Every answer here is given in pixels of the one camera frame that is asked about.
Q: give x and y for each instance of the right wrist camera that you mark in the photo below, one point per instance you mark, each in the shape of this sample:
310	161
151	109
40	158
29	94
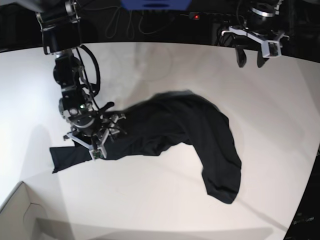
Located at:
98	153

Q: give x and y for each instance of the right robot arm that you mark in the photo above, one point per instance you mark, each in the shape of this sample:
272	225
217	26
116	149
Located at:
61	35

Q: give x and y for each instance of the dark navy t-shirt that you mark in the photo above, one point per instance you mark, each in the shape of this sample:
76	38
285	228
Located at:
167	119

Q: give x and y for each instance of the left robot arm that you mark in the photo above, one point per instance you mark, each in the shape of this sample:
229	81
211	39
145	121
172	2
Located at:
255	25

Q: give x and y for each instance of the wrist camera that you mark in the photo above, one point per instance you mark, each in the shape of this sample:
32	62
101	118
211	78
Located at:
98	153
271	49

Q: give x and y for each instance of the blue plastic bin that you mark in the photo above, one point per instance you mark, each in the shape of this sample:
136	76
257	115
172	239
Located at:
141	5

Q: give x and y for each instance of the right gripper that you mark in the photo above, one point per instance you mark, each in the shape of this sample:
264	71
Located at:
91	130

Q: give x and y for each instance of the black power strip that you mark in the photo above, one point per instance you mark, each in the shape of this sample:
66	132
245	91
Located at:
225	17

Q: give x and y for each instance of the white cardboard box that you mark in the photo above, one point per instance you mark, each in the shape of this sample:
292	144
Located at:
17	217

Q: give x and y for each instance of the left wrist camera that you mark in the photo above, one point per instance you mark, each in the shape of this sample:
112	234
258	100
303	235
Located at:
271	49

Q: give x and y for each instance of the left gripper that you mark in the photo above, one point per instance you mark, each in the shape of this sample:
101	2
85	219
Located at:
241	57

